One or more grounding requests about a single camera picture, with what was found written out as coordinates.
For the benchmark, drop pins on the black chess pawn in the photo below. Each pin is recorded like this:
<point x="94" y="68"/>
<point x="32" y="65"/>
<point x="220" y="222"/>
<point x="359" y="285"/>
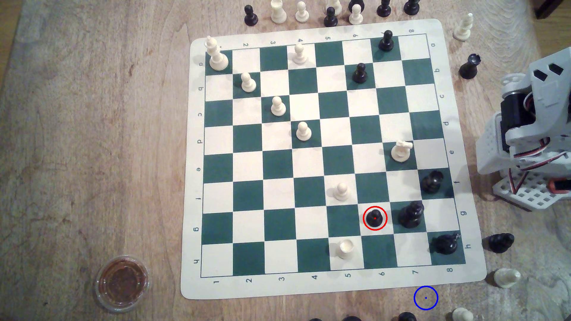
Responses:
<point x="386" y="42"/>
<point x="384" y="10"/>
<point x="375" y="219"/>
<point x="251" y="18"/>
<point x="407" y="317"/>
<point x="330" y="19"/>
<point x="360" y="74"/>

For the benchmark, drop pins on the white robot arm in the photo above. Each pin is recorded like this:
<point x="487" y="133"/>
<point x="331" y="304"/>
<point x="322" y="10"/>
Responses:
<point x="548" y="93"/>

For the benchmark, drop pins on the white chess king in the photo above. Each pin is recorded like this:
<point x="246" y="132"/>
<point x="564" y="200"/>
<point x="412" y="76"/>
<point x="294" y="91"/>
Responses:
<point x="217" y="58"/>

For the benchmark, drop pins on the white chess knight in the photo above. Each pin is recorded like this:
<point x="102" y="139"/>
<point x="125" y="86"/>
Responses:
<point x="401" y="152"/>

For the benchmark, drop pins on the black chess bishop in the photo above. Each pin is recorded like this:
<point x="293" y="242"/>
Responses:
<point x="411" y="215"/>

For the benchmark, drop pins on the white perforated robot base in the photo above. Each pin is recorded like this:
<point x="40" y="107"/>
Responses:
<point x="531" y="194"/>

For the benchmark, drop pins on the white chess rook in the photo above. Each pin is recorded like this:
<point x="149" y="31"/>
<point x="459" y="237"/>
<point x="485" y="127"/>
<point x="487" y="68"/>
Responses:
<point x="506" y="277"/>
<point x="278" y="13"/>
<point x="345" y="249"/>

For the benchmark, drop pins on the white chess piece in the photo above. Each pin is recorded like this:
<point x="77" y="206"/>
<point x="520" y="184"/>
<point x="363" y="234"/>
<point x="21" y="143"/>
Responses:
<point x="335" y="5"/>

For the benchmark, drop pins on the plastic cup with brown liquid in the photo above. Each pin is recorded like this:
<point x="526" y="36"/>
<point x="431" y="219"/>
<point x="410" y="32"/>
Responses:
<point x="121" y="283"/>

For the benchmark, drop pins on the white pawn a4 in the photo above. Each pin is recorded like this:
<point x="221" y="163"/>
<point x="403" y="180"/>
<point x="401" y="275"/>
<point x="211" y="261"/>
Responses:
<point x="299" y="55"/>

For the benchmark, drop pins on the dark furniture piece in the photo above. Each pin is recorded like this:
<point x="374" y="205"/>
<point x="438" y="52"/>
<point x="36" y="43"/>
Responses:
<point x="548" y="8"/>

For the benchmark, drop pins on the black chess knight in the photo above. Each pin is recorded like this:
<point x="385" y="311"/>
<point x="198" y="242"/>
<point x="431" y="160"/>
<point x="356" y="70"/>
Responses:
<point x="432" y="182"/>

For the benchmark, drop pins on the green white chess board mat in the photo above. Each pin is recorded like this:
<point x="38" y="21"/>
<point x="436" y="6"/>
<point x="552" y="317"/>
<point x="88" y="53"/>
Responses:
<point x="250" y="191"/>

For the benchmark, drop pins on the white chess pawn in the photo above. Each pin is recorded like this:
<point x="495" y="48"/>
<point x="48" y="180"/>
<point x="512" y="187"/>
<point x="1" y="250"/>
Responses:
<point x="278" y="108"/>
<point x="304" y="132"/>
<point x="463" y="315"/>
<point x="302" y="14"/>
<point x="355" y="18"/>
<point x="342" y="192"/>
<point x="248" y="84"/>

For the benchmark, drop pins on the white chess bishop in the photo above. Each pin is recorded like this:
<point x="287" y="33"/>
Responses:
<point x="463" y="30"/>

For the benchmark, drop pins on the orange base clamp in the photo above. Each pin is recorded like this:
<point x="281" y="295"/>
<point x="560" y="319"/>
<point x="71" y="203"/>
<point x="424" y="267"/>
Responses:
<point x="560" y="185"/>

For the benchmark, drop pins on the black chess king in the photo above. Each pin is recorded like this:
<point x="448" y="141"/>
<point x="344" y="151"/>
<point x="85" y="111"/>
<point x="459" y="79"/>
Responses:
<point x="446" y="244"/>

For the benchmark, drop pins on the black chess rook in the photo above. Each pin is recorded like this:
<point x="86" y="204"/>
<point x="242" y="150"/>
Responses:
<point x="469" y="67"/>

